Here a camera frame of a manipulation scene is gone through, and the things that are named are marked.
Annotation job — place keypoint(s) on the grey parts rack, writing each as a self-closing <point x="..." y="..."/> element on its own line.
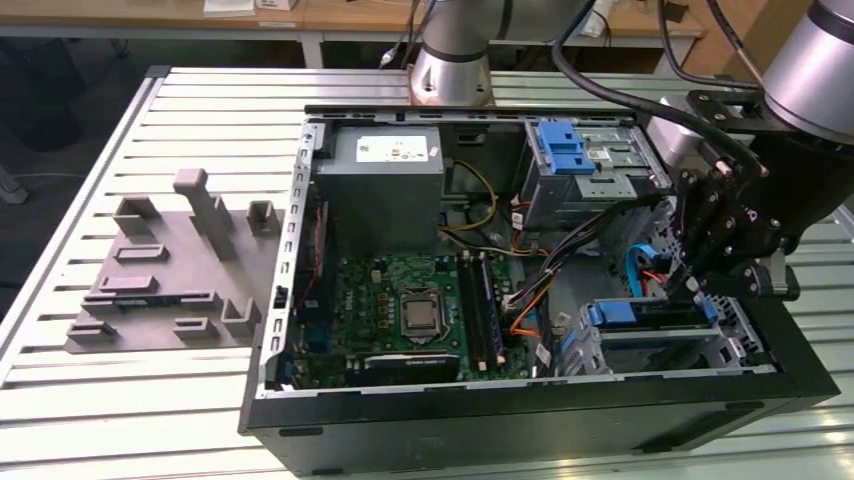
<point x="181" y="280"/>

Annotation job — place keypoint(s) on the black graphics card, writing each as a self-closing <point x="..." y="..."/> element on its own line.
<point x="414" y="369"/>

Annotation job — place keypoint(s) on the black PC case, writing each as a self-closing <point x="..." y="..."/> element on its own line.
<point x="468" y="435"/>

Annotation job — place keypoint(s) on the silver CPU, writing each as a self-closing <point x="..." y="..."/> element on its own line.
<point x="421" y="314"/>

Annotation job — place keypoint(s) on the metal disk bay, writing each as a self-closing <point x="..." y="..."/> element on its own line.
<point x="654" y="336"/>

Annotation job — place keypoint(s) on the white paper sheet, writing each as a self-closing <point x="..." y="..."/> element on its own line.
<point x="229" y="7"/>

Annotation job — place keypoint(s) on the black CPU socket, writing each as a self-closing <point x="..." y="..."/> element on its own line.
<point x="401" y="335"/>

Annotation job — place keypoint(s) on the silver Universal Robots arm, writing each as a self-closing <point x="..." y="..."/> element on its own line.
<point x="454" y="75"/>

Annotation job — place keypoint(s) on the hard disk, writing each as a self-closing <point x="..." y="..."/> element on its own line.
<point x="617" y="312"/>

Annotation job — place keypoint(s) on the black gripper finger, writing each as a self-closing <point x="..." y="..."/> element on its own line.
<point x="704" y="220"/>
<point x="761" y="280"/>

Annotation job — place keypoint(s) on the grey metal stand foot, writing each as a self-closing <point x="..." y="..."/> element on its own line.
<point x="14" y="187"/>

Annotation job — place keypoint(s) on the grey power supply unit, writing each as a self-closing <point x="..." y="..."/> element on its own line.
<point x="381" y="210"/>

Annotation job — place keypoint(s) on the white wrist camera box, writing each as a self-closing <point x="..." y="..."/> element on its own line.
<point x="688" y="140"/>

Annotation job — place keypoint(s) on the black RAM slot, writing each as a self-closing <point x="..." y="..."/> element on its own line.
<point x="472" y="310"/>

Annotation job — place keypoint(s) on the wooden cabinet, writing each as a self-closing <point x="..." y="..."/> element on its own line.
<point x="775" y="25"/>

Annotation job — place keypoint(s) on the wooden desk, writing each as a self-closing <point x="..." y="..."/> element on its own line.
<point x="134" y="15"/>

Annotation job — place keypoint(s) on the clear plastic bag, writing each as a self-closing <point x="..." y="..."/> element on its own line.
<point x="601" y="20"/>

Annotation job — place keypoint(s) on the small white box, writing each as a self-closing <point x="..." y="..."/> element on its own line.
<point x="277" y="4"/>

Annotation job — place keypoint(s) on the green motherboard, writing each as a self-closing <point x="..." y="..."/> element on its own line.
<point x="374" y="300"/>

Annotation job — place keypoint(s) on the metal drive cage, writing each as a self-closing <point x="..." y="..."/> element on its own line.
<point x="601" y="187"/>

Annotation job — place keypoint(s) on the blue plastic drive latch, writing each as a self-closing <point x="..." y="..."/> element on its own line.
<point x="561" y="150"/>

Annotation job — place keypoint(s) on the small brown box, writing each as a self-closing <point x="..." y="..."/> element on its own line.
<point x="677" y="12"/>

